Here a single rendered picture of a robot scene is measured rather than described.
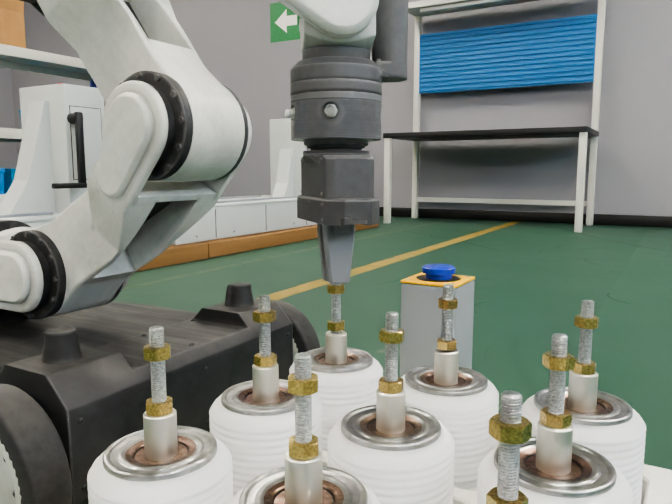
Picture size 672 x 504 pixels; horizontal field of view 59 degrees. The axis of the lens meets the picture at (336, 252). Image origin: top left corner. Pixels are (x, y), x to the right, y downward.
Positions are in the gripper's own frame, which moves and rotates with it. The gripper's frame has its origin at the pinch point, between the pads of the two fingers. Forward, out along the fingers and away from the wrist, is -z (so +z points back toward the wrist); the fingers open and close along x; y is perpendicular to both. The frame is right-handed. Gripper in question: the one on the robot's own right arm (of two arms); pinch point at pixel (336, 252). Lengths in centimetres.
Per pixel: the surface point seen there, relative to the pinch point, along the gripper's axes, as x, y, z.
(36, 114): 226, 52, 31
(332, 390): -4.3, 1.9, -12.7
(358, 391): -4.7, -0.6, -12.9
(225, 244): 260, -30, -30
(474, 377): -9.8, -10.1, -11.0
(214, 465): -17.7, 14.9, -11.4
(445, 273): 5.7, -15.8, -4.0
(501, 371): 53, -58, -36
